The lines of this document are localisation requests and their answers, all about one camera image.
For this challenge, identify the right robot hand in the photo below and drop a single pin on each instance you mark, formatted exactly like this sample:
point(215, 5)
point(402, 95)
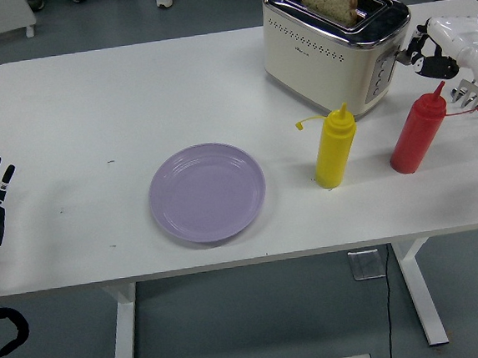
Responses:
point(457, 38)

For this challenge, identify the cream and chrome toaster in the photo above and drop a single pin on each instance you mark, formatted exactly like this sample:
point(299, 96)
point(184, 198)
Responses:
point(309, 68)

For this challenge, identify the purple round plate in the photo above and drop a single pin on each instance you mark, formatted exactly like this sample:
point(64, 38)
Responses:
point(207, 194)

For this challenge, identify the small metal floor plate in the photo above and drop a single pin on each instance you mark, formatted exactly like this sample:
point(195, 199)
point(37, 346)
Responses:
point(366, 265)

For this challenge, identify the metal toast rack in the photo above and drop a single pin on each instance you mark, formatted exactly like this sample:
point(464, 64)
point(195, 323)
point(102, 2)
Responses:
point(476, 97)

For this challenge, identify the red squeeze bottle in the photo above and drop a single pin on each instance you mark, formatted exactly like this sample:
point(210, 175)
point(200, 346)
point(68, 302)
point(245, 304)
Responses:
point(415, 138)

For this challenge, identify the yellow squeeze bottle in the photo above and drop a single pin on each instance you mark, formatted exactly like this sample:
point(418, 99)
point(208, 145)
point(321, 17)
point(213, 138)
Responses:
point(333, 154)

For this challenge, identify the white table leg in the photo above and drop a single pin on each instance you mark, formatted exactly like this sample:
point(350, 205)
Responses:
point(421, 297)
point(125, 335)

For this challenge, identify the person's dark shoe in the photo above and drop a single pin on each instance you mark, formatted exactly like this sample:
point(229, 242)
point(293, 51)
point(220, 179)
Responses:
point(35, 2)

